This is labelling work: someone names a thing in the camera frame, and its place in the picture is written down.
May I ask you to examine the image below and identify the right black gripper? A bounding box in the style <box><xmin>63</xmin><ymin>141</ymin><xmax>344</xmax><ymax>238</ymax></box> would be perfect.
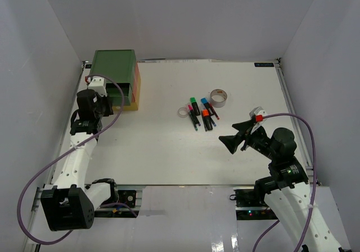
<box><xmin>218</xmin><ymin>119</ymin><xmax>278</xmax><ymax>161</ymax></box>

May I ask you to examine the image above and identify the orange highlighter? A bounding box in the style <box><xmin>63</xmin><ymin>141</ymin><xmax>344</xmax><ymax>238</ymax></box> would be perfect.
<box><xmin>202</xmin><ymin>109</ymin><xmax>213</xmax><ymax>131</ymax></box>

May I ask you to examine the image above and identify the blue highlighter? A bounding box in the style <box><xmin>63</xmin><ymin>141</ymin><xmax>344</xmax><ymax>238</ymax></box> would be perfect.
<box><xmin>201</xmin><ymin>97</ymin><xmax>215</xmax><ymax>116</ymax></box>

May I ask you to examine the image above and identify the green drawer box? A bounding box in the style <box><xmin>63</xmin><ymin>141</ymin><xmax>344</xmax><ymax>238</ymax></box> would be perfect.
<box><xmin>91</xmin><ymin>49</ymin><xmax>137</xmax><ymax>99</ymax></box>

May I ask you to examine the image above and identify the green highlighter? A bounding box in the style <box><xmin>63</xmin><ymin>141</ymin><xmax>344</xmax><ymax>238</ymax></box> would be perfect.
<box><xmin>190</xmin><ymin>97</ymin><xmax>201</xmax><ymax>116</ymax></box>

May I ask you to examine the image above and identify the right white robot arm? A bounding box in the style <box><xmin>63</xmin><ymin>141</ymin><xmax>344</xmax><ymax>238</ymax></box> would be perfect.
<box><xmin>219</xmin><ymin>115</ymin><xmax>344</xmax><ymax>251</ymax></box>

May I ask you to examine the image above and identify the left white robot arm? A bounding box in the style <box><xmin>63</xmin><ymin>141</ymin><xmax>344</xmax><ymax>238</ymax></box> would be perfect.
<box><xmin>40</xmin><ymin>89</ymin><xmax>119</xmax><ymax>231</ymax></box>

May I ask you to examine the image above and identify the red pen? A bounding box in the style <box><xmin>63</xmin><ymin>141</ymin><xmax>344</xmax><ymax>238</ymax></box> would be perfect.
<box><xmin>210</xmin><ymin>104</ymin><xmax>220</xmax><ymax>120</ymax></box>

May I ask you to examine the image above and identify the blue pen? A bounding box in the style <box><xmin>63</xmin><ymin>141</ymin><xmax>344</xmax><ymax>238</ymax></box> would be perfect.
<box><xmin>209</xmin><ymin>115</ymin><xmax>217</xmax><ymax>127</ymax></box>

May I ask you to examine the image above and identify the large white tape roll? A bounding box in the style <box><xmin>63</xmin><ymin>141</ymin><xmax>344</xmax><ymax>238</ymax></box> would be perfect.
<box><xmin>210</xmin><ymin>89</ymin><xmax>228</xmax><ymax>108</ymax></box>

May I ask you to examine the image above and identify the green pen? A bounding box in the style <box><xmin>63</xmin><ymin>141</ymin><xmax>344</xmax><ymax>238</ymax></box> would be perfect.
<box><xmin>189</xmin><ymin>114</ymin><xmax>198</xmax><ymax>131</ymax></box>

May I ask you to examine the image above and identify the yellow cardboard box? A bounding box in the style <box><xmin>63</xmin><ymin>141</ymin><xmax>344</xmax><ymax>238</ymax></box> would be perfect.
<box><xmin>112</xmin><ymin>92</ymin><xmax>140</xmax><ymax>112</ymax></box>

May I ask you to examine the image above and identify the purple pen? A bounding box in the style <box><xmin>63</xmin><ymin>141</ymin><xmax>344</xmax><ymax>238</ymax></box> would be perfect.
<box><xmin>192</xmin><ymin>114</ymin><xmax>201</xmax><ymax>126</ymax></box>

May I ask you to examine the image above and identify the orange cardboard box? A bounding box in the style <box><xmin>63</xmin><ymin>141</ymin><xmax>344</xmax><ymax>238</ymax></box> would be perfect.
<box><xmin>132</xmin><ymin>63</ymin><xmax>141</xmax><ymax>103</ymax></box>

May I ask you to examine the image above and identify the small clear tape roll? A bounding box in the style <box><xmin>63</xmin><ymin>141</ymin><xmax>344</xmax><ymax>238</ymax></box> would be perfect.
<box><xmin>177</xmin><ymin>107</ymin><xmax>188</xmax><ymax>118</ymax></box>

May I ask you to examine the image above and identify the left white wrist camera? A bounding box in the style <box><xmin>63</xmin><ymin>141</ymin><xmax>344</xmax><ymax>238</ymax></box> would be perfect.
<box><xmin>87</xmin><ymin>76</ymin><xmax>107</xmax><ymax>97</ymax></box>

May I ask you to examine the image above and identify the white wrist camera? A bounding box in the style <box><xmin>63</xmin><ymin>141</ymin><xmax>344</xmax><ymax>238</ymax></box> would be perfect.
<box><xmin>249</xmin><ymin>106</ymin><xmax>267</xmax><ymax>134</ymax></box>
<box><xmin>87</xmin><ymin>76</ymin><xmax>107</xmax><ymax>97</ymax></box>

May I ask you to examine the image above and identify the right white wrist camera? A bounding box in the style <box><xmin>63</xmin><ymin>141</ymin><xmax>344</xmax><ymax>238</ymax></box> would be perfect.
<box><xmin>249</xmin><ymin>106</ymin><xmax>267</xmax><ymax>134</ymax></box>

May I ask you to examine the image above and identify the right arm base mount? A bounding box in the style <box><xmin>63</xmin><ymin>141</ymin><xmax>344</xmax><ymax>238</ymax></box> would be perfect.
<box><xmin>229</xmin><ymin>188</ymin><xmax>277</xmax><ymax>221</ymax></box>

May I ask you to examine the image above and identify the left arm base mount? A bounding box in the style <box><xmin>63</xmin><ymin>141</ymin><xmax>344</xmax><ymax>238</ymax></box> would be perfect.
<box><xmin>94</xmin><ymin>188</ymin><xmax>142</xmax><ymax>218</ymax></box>

